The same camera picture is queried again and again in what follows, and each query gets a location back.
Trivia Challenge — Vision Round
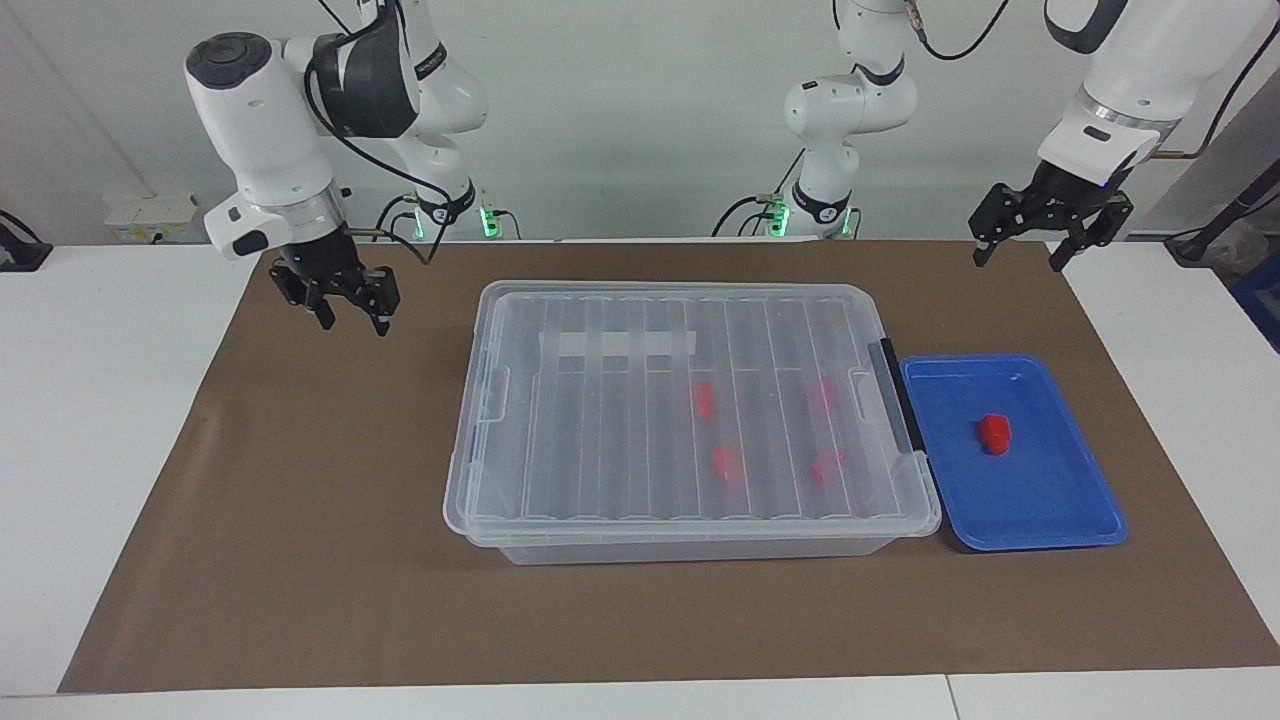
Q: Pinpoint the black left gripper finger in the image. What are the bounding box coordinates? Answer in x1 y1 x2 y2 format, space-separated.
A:
1048 192 1135 273
968 185 1031 266

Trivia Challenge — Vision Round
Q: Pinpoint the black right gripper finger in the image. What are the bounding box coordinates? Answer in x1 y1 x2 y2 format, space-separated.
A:
290 285 336 331
350 266 402 337

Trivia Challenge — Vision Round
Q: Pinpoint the clear ribbed plastic lid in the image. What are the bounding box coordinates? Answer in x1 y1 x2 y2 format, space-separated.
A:
443 280 943 549

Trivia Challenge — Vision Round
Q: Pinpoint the black box latch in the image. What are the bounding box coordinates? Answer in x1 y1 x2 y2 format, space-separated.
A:
868 338 926 456

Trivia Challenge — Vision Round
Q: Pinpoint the blue plastic tray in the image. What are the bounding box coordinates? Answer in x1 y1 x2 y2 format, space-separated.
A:
898 352 1131 554

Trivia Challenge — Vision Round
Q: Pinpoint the clear plastic storage box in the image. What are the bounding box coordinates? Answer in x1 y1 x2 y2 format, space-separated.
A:
447 285 941 566

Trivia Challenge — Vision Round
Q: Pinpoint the black stand leg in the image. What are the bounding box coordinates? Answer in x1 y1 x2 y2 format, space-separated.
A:
1165 160 1280 266

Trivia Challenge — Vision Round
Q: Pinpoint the white power strip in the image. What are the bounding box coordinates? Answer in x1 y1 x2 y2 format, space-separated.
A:
103 193 211 244

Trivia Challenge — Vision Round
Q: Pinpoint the blue crate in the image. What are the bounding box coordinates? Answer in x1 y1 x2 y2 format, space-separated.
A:
1228 250 1280 353

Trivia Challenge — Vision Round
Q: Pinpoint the brown table mat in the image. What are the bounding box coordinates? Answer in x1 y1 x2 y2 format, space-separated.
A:
57 238 1280 694

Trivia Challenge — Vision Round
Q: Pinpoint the white label strip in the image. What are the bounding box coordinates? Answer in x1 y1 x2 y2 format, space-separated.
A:
538 328 698 361

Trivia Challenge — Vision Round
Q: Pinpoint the black clamp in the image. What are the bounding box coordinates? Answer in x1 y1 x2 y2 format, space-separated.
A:
0 210 53 273

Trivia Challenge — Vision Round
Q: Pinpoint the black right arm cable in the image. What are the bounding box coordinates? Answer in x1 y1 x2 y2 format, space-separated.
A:
305 0 451 266

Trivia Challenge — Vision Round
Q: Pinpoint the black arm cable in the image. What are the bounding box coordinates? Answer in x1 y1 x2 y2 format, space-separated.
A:
305 0 451 266
905 0 1280 161

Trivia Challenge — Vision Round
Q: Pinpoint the black base cable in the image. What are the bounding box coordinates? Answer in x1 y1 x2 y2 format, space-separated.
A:
712 150 806 238
375 195 419 241

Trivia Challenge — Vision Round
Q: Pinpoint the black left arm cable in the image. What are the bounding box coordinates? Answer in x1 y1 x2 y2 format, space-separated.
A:
905 0 1280 161

